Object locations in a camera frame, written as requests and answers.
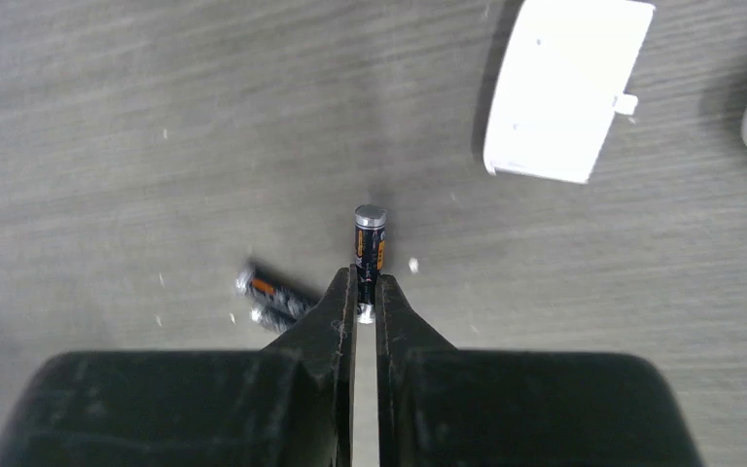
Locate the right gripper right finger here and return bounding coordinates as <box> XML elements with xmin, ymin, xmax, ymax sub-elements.
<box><xmin>375</xmin><ymin>275</ymin><xmax>703</xmax><ymax>466</ymax></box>

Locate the white battery cover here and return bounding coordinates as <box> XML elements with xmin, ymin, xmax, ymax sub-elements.
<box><xmin>482</xmin><ymin>0</ymin><xmax>656</xmax><ymax>184</ymax></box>

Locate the black AAA battery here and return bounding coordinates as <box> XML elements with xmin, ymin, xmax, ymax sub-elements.
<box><xmin>354</xmin><ymin>204</ymin><xmax>387</xmax><ymax>324</ymax></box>
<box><xmin>249</xmin><ymin>304</ymin><xmax>297</xmax><ymax>334</ymax></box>
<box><xmin>235</xmin><ymin>261</ymin><xmax>321</xmax><ymax>320</ymax></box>

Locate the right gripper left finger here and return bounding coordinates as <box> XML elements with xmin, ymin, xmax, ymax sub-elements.
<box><xmin>0</xmin><ymin>267</ymin><xmax>357</xmax><ymax>466</ymax></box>

